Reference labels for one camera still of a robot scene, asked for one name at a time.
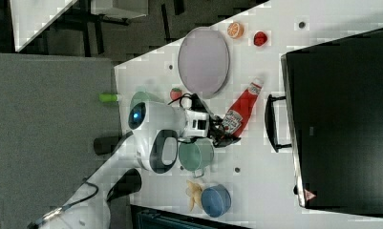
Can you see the green oval colander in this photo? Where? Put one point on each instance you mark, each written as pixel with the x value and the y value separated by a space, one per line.
pixel 139 98

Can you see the peeled banana toy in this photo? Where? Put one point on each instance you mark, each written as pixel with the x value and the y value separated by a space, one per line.
pixel 194 191

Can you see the red Heinz ketchup bottle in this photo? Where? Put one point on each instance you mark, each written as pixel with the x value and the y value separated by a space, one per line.
pixel 238 115

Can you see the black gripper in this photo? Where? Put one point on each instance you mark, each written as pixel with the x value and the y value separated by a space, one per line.
pixel 215 130

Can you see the blue bowl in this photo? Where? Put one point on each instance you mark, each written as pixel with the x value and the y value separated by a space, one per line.
pixel 216 201

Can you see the dark blue crate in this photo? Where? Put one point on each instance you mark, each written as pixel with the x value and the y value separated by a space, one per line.
pixel 148 218

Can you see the small black cylinder cup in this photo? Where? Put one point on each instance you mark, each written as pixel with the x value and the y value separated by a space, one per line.
pixel 107 144

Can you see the grey round plate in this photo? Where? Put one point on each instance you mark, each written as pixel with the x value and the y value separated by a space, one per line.
pixel 203 62

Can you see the red tomato toy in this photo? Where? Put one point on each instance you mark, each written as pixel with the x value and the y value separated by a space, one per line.
pixel 175 94

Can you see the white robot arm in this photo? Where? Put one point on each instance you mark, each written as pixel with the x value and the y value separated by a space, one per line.
pixel 156 130

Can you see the green metal mug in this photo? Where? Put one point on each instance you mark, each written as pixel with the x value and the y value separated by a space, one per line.
pixel 195 157

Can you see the orange slice toy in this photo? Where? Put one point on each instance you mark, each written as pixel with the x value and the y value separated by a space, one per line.
pixel 235 30

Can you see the large black cylinder cup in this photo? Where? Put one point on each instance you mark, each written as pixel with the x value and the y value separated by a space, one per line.
pixel 129 183

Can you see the red strawberry toy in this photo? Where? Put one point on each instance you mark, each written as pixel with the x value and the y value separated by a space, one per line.
pixel 260 38

